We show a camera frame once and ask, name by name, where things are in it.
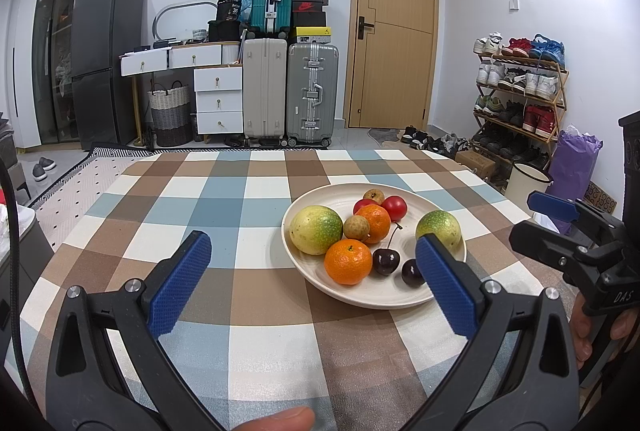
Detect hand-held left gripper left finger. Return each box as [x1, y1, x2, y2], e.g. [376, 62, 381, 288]
[47, 231, 221, 431]

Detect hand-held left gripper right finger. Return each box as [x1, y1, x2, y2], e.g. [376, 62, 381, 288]
[415, 233, 581, 431]

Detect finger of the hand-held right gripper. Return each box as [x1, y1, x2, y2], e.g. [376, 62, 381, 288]
[527, 191, 626, 237]
[509, 218, 608, 272]

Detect large green passion fruit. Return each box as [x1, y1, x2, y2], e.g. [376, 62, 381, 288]
[415, 209, 462, 254]

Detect dark cherry with stem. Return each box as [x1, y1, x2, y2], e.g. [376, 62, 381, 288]
[372, 222, 403, 277]

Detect cream round plate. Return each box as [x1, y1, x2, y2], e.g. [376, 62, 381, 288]
[281, 182, 468, 310]

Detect small orange mandarin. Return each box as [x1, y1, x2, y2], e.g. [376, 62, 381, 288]
[357, 204, 392, 245]

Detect large orange mandarin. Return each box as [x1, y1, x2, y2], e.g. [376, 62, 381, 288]
[324, 239, 375, 287]

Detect brown longan with stem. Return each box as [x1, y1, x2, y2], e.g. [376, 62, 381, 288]
[343, 215, 371, 241]

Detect small green citrus fruit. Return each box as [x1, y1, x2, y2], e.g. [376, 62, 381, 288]
[289, 205, 344, 256]

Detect person's right hand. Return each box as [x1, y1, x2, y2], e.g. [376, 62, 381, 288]
[570, 293, 638, 369]

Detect person's left hand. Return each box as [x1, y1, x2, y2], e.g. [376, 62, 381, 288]
[232, 406, 317, 431]

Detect white bucket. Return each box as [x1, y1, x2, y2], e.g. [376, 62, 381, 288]
[505, 162, 553, 204]

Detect purple bag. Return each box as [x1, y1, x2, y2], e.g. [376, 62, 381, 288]
[547, 125, 603, 237]

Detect patterned brown mat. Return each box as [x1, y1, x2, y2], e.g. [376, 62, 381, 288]
[582, 181, 621, 214]

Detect checked tablecloth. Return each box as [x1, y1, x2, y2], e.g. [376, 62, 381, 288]
[20, 148, 586, 431]

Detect brown cardboard box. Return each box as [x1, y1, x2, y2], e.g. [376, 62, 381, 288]
[455, 150, 497, 179]

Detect rows of assorted shoes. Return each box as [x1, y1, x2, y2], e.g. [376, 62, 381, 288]
[472, 31, 568, 166]

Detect striped dotted rug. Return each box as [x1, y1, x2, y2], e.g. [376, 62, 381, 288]
[27, 146, 156, 257]

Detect wooden shoe rack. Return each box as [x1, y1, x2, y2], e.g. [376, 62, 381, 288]
[472, 51, 571, 172]

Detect pile of sneakers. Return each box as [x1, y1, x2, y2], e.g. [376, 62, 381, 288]
[400, 125, 473, 156]

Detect woven laundry basket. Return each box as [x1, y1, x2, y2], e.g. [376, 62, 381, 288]
[147, 81, 193, 148]

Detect grey door mat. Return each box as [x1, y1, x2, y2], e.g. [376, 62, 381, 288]
[367, 127, 408, 146]

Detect white drawer desk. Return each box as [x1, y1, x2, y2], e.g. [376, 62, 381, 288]
[119, 42, 246, 146]

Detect beige suitcase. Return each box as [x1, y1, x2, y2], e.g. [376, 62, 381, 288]
[242, 37, 289, 142]

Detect wooden door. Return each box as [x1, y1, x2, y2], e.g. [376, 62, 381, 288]
[347, 0, 440, 130]

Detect silver suitcase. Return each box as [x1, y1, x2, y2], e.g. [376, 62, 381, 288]
[286, 42, 340, 148]

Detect black storage bag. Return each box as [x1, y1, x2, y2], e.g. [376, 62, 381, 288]
[207, 19, 246, 44]

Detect dark grey fridge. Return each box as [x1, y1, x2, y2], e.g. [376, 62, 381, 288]
[70, 0, 146, 146]

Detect white wardrobe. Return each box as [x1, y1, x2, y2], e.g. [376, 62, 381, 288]
[5, 0, 51, 149]

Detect black printed box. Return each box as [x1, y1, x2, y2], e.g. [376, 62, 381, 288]
[216, 0, 244, 22]

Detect plain black shoe box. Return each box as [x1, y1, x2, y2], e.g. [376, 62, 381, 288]
[292, 12, 327, 28]

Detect dark glass cabinet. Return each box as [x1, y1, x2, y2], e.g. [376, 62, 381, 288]
[32, 0, 123, 146]

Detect oval metal frame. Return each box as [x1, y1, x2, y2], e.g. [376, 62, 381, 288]
[152, 1, 216, 42]

